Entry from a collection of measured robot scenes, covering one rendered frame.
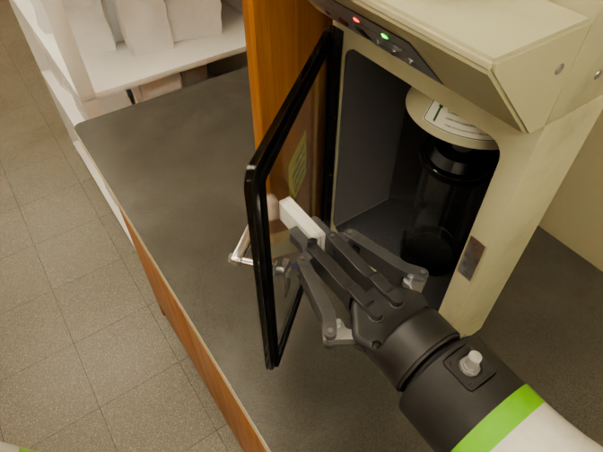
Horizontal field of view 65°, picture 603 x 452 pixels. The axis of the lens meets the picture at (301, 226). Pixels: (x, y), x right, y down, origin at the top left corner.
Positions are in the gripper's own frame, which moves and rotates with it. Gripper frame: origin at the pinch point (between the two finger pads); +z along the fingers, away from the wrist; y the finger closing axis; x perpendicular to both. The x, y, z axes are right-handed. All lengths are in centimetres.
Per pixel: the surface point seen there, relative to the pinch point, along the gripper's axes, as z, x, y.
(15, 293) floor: 132, 128, 56
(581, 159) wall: -3, 18, -62
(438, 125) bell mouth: 0.4, -5.0, -20.3
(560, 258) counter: -11, 34, -55
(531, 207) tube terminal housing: -12.3, 1.0, -24.7
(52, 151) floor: 222, 128, 17
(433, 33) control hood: -6.7, -22.7, -7.2
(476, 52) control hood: -10.6, -22.8, -7.4
